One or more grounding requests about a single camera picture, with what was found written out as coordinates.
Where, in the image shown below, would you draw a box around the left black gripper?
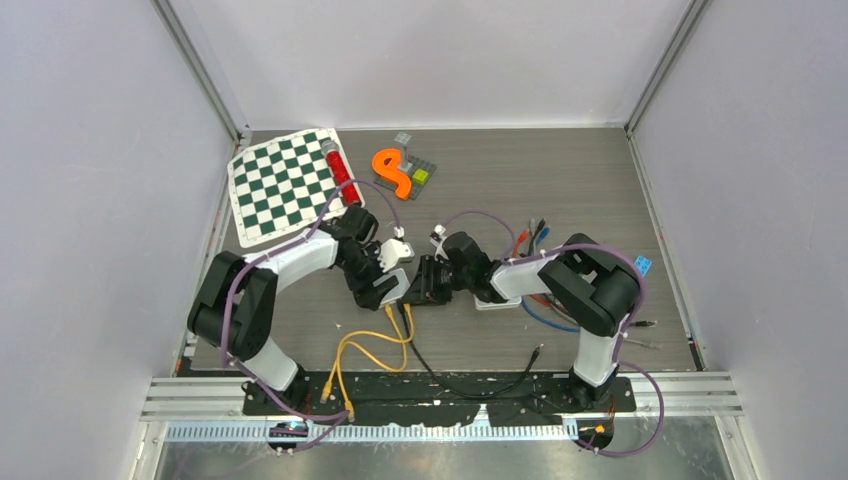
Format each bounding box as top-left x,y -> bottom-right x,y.
338,242 -> 398,309

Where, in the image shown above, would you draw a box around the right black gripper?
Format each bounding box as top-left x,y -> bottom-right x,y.
401,254 -> 473,308

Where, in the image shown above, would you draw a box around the white network switch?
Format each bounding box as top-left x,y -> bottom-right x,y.
474,296 -> 522,311
373,268 -> 410,307

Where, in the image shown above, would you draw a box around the black power cable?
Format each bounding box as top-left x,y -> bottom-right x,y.
396,301 -> 546,401

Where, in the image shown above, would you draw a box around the blue ethernet cable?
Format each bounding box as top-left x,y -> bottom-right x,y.
519,226 -> 584,334

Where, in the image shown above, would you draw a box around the yellow ethernet cable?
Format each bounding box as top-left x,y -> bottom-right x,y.
320,303 -> 417,404
335,303 -> 409,421

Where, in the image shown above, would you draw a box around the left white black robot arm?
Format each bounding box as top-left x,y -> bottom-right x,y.
187,205 -> 414,414

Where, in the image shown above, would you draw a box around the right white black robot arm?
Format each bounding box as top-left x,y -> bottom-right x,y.
402,232 -> 644,411

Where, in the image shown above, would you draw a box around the red toy microphone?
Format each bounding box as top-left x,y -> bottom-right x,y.
321,139 -> 362,206

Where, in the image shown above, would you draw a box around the orange S-shaped toy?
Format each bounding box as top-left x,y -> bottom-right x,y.
371,148 -> 412,200

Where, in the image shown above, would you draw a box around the yellow-green lego brick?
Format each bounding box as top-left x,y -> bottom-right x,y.
412,169 -> 430,186

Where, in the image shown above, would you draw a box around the green white chessboard mat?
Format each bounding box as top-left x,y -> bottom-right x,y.
227,128 -> 354,248

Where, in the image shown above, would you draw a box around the grey lego baseplate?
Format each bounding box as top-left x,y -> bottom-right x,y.
375,154 -> 437,200

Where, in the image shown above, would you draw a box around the grey lego tower piece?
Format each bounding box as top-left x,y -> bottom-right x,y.
394,132 -> 412,174

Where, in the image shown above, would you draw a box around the blue orange lego bricks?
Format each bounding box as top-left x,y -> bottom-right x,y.
634,256 -> 653,277

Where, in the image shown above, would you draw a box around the black mounting base plate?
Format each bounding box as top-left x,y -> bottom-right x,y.
241,371 -> 637,427

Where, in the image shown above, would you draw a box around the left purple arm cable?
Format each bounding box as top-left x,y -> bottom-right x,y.
221,178 -> 407,453

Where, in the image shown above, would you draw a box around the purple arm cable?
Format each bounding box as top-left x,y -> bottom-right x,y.
221,178 -> 407,453
437,210 -> 665,460

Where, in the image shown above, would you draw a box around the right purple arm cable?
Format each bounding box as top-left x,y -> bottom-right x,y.
437,210 -> 665,460

